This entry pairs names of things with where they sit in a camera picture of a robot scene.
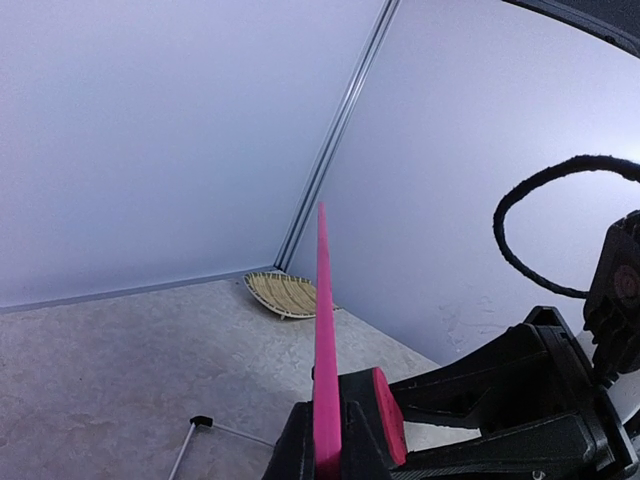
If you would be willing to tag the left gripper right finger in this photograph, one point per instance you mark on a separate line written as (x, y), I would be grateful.
(360, 456)

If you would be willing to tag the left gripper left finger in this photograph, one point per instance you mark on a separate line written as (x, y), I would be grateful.
(293, 456)

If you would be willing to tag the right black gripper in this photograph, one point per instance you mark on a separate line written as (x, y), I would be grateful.
(539, 409)

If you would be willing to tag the red black whiteboard eraser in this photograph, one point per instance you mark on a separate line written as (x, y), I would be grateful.
(382, 415)

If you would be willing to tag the pink framed whiteboard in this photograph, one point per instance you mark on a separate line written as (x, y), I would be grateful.
(327, 404)

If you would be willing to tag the woven bamboo tray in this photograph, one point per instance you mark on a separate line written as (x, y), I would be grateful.
(289, 297)

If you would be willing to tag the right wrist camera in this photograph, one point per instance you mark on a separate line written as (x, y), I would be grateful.
(611, 311)

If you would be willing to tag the right aluminium corner post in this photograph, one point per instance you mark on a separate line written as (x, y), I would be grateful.
(330, 145)

